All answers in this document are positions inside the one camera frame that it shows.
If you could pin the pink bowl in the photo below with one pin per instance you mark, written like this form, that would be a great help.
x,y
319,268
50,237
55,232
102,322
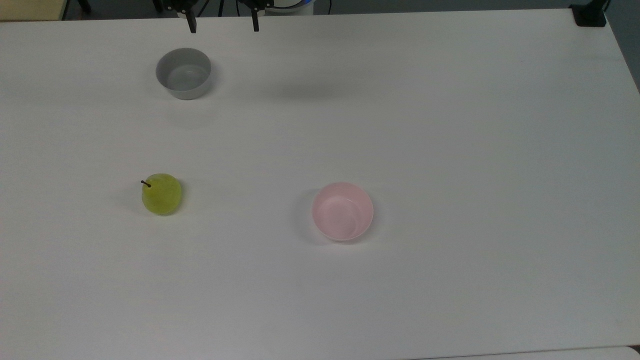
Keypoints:
x,y
342,212

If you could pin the yellow wooden furniture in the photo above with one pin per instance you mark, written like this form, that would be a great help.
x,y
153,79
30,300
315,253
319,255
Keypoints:
x,y
30,9

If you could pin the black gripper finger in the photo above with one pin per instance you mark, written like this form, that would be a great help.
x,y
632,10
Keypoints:
x,y
192,22
255,21

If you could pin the black chair leg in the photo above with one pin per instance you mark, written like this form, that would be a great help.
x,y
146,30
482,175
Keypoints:
x,y
84,5

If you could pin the black table clamp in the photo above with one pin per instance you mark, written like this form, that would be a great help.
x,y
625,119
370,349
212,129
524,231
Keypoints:
x,y
589,16

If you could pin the green pear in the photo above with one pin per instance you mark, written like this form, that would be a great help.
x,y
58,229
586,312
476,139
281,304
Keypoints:
x,y
162,196

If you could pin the grey bowl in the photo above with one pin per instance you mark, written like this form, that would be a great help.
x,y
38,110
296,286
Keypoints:
x,y
183,75

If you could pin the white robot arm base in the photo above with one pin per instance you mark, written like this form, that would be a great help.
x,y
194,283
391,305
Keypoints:
x,y
292,6

